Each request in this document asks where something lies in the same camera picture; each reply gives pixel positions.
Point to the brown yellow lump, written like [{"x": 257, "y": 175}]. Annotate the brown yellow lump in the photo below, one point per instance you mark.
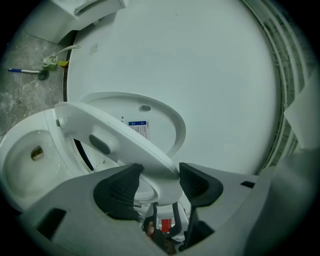
[{"x": 37, "y": 153}]

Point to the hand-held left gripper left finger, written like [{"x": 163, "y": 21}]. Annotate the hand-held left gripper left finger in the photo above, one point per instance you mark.
[{"x": 75, "y": 200}]

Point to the white plastic toilet seat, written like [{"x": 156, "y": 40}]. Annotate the white plastic toilet seat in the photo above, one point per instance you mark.
[{"x": 82, "y": 120}]

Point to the white toilet bowl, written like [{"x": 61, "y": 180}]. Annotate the white toilet bowl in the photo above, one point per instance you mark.
[{"x": 20, "y": 160}]

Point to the black-headed toilet brush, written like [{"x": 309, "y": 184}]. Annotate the black-headed toilet brush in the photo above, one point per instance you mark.
[{"x": 43, "y": 74}]

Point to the small white toilet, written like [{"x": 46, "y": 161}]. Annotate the small white toilet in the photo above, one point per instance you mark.
[{"x": 62, "y": 27}]

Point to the white wall socket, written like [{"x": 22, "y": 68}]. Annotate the white wall socket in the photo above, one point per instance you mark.
[{"x": 93, "y": 48}]

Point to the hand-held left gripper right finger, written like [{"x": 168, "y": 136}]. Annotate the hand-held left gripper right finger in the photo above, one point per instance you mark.
[{"x": 225, "y": 212}]

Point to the white toilet lid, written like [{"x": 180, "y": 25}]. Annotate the white toilet lid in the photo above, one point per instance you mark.
[{"x": 160, "y": 117}]

